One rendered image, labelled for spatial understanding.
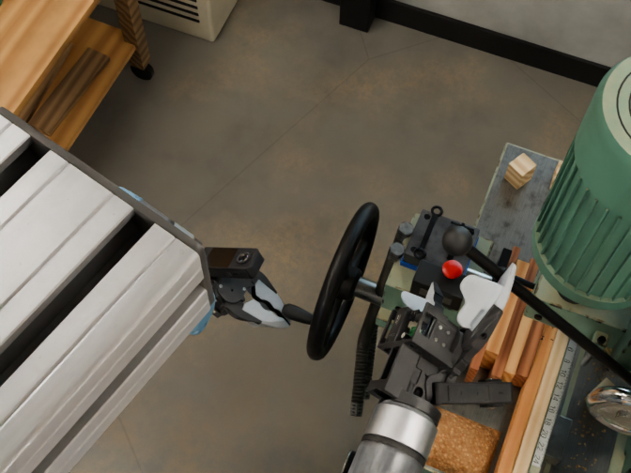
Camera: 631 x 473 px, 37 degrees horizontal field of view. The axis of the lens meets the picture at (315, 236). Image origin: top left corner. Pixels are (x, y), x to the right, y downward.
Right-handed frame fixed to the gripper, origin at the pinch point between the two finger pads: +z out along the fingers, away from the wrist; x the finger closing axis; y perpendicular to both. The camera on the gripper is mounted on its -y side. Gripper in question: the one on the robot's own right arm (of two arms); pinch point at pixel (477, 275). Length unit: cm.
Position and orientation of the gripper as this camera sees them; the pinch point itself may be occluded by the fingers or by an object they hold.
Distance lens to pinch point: 117.0
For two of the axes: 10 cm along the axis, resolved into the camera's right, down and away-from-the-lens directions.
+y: -7.7, -5.4, -3.4
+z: 3.9, -8.2, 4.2
